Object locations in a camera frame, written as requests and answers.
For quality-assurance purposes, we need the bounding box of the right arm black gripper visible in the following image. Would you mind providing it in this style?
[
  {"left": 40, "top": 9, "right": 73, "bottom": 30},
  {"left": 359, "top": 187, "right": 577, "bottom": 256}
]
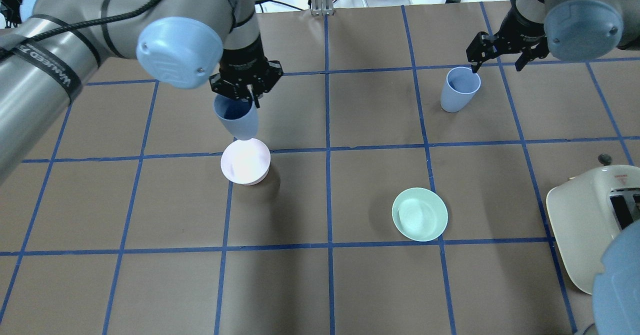
[{"left": 466, "top": 10, "right": 550, "bottom": 74}]

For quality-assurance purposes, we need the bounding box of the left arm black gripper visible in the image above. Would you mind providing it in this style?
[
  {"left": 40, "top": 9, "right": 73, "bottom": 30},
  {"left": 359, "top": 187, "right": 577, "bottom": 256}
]
[{"left": 209, "top": 49, "right": 284, "bottom": 109}]

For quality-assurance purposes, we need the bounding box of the light blue cup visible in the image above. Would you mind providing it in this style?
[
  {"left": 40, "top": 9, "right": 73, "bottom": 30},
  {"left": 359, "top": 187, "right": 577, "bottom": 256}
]
[
  {"left": 439, "top": 66, "right": 482, "bottom": 113},
  {"left": 212, "top": 95, "right": 259, "bottom": 141}
]

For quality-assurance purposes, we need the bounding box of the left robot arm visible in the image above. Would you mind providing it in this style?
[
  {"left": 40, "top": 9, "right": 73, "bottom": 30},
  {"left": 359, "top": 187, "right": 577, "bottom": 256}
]
[{"left": 0, "top": 0, "right": 284, "bottom": 182}]

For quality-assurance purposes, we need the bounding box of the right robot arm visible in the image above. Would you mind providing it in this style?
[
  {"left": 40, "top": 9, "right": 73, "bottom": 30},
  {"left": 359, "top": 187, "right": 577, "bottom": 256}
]
[{"left": 466, "top": 0, "right": 640, "bottom": 73}]

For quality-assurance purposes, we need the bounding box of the pink bowl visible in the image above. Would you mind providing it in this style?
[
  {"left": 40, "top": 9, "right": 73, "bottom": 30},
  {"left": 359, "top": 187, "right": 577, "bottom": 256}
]
[{"left": 220, "top": 138, "right": 271, "bottom": 186}]

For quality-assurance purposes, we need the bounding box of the light blue cup on table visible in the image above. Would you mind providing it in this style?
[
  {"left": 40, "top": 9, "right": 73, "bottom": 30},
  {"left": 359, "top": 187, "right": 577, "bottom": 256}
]
[{"left": 439, "top": 66, "right": 482, "bottom": 113}]

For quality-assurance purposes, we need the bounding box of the cream white toaster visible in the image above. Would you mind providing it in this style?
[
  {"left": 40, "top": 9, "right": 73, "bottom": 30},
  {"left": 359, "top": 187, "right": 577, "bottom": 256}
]
[{"left": 545, "top": 164, "right": 640, "bottom": 295}]

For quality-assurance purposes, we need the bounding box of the mint green bowl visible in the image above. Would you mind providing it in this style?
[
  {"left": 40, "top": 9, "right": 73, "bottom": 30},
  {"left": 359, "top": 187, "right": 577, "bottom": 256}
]
[{"left": 391, "top": 187, "right": 449, "bottom": 242}]

